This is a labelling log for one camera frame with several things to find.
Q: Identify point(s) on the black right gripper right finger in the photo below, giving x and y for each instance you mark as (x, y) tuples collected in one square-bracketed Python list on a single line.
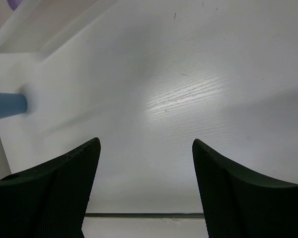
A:
[(241, 203)]

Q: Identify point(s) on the clear plastic bin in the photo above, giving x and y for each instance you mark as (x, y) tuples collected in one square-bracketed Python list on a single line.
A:
[(43, 26)]

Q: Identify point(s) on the purple plate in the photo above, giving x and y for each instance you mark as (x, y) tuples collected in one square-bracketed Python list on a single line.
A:
[(14, 4)]

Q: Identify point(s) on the blue cup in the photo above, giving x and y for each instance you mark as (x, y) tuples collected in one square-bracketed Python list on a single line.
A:
[(12, 104)]

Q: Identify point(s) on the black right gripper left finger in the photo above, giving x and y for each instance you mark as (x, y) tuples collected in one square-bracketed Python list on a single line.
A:
[(50, 200)]

